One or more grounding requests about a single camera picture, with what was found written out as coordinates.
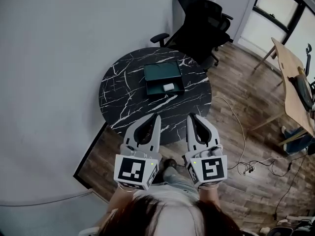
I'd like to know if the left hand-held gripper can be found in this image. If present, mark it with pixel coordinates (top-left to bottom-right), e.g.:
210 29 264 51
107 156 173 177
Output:
113 113 163 191

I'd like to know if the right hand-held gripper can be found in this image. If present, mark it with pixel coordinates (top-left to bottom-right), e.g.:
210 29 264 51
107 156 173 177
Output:
182 113 228 189

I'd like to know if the dark green box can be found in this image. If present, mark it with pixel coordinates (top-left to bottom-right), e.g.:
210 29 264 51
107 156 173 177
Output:
143 59 186 99

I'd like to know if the person's right forearm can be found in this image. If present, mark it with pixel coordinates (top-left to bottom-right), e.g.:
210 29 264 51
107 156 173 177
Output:
198 184 221 204

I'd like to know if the person's left forearm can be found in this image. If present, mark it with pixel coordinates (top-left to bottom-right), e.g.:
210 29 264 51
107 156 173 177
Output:
107 185 139 215

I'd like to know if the person's dark shoe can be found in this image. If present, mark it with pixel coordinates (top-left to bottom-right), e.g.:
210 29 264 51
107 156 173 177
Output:
163 158 177 170

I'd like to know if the person's grey trouser leg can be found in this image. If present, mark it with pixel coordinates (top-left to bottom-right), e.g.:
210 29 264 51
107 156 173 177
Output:
161 165 198 197

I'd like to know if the person's white shirt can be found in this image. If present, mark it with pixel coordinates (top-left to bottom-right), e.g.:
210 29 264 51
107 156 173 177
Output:
134 188 200 236

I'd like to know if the light wooden desk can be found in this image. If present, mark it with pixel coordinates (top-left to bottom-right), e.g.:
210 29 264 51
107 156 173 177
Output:
253 37 315 146

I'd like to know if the dark bag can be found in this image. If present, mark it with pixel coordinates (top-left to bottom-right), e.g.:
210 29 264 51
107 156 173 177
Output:
287 74 314 112

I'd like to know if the black hooked stand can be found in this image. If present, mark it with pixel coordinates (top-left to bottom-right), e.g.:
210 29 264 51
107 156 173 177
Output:
304 43 313 76

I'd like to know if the white floor cable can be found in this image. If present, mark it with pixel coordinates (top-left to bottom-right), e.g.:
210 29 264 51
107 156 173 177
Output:
211 96 248 174

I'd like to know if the black floor cable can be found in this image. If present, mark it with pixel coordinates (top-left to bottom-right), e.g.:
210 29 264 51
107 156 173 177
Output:
251 153 315 221

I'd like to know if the grey wall cable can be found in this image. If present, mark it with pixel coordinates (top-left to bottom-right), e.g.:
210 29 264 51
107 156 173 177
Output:
0 191 93 207

